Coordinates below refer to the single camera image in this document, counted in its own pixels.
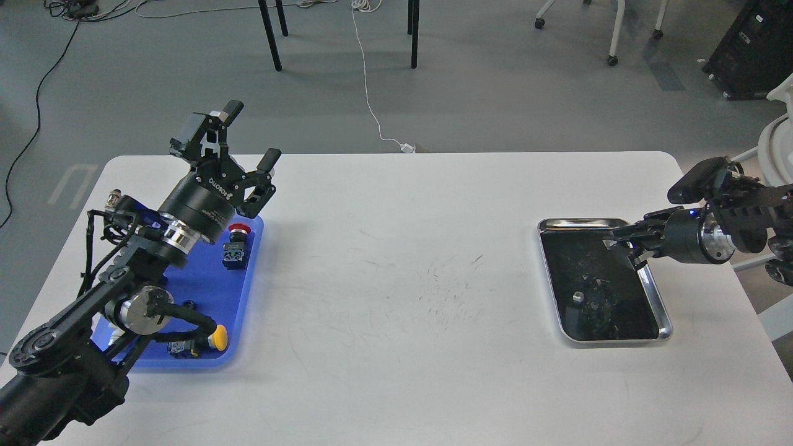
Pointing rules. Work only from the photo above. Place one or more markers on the blue plastic tray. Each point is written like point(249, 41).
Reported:
point(218, 292)

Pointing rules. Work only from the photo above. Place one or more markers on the yellow push button switch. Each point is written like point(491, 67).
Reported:
point(218, 341)

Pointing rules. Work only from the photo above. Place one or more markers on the red emergency stop button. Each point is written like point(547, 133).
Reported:
point(235, 255)

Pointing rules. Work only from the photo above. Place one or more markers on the black Robotiq gripper image left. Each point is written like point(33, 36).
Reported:
point(213, 192)

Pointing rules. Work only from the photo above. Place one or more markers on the black equipment case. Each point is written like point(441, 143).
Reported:
point(755, 55)

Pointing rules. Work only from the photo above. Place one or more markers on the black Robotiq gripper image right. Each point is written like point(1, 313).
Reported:
point(681, 237)

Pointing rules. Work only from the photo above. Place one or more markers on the silver metal tray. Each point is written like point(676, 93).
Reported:
point(621, 307)

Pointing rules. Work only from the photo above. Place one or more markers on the white chair right edge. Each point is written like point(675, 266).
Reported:
point(774, 153)

